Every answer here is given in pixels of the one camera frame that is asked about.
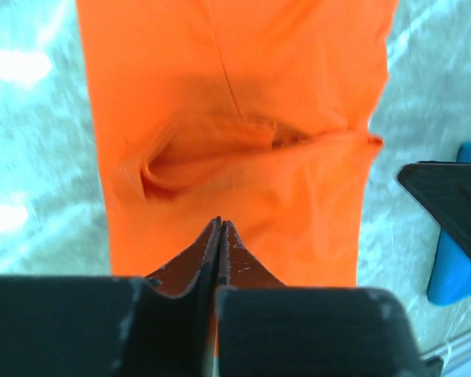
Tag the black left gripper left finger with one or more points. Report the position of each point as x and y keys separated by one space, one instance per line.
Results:
x=156 y=325

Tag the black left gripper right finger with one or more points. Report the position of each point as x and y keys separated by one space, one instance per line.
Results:
x=268 y=329

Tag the orange t shirt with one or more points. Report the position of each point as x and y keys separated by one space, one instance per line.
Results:
x=253 y=111

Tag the aluminium frame rail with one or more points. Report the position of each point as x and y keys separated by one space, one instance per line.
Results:
x=453 y=358

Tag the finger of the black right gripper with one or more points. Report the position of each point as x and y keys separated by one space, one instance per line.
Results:
x=444 y=190

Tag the folded teal t shirt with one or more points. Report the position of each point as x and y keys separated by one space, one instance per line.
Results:
x=450 y=280

